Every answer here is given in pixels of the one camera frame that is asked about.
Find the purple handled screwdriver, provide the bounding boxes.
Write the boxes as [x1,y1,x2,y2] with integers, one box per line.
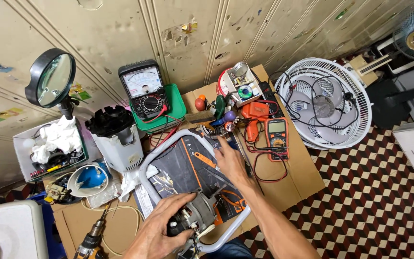
[212,110,237,127]

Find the blue cap in white bowl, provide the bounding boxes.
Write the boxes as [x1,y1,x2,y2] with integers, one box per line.
[66,162,111,198]

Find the grey blender base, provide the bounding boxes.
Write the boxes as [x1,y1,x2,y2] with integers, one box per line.
[84,105,145,173]

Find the cream electric cable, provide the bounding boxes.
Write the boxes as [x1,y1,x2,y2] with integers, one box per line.
[80,199,145,257]

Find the black power cable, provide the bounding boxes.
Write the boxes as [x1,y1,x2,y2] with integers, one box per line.
[269,71,360,131]

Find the white crumpled tissue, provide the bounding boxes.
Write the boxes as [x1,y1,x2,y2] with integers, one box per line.
[118,164,160,203]

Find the red handled screwdriver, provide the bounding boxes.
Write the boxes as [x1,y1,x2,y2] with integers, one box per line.
[194,94,207,112]

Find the red white round tin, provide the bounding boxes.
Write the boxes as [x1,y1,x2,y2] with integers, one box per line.
[216,68,237,98]

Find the person's left hand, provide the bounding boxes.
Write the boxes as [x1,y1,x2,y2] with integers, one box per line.
[124,192,197,259]

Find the black power strip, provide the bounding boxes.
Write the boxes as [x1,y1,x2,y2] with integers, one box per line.
[258,81,285,119]

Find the white crumpled cloth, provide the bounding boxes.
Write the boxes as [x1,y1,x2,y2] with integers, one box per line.
[30,115,84,165]

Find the black magnifying glass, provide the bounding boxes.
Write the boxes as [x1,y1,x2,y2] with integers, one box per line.
[25,48,77,121]

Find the black analog multimeter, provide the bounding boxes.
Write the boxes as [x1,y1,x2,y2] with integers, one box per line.
[118,59,170,120]

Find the orange digital multimeter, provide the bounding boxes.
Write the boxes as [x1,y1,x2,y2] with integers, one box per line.
[264,117,290,163]

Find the red multimeter lead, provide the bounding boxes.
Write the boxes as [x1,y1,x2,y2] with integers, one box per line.
[244,140,289,183]

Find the grey electric fan motor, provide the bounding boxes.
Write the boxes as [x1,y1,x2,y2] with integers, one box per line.
[167,186,230,249]

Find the beige switch part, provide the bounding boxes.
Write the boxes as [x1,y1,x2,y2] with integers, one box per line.
[44,179,68,204]

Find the person's leg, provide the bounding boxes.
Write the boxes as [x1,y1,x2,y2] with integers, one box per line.
[203,237,255,259]

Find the beige wooden block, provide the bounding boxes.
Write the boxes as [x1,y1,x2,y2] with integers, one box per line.
[348,54,379,87]

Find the green handled tool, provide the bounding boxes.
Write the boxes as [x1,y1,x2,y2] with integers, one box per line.
[214,94,226,120]

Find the white box fan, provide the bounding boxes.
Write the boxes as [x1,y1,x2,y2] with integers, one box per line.
[274,57,373,150]

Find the cordless drill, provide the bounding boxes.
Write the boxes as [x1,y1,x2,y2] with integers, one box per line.
[73,204,110,259]

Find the dark work mat orange print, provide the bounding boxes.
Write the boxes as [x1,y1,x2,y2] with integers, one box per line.
[147,135,248,226]

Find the orange glue gun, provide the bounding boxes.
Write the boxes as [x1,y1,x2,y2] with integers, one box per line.
[241,101,271,143]

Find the brown cardboard sheet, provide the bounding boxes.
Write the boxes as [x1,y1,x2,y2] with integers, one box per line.
[53,64,326,259]

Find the green plastic container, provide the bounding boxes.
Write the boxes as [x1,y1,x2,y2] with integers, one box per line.
[129,83,187,135]

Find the green solder spool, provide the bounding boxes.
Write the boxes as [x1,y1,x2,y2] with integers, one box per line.
[237,85,254,100]

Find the wooden brush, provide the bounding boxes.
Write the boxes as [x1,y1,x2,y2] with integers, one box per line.
[184,110,217,125]

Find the round metal tin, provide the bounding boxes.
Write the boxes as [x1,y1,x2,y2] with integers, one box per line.
[232,61,249,77]

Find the white round fan guard ring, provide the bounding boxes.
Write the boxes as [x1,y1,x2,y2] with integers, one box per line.
[138,129,251,253]

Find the person's right hand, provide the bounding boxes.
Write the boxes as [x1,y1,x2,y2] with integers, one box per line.
[213,138,257,190]

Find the cardboard box of parts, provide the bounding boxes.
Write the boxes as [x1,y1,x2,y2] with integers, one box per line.
[12,118,90,183]

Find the small white cardboard box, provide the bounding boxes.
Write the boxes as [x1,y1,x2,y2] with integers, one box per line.
[224,64,264,108]

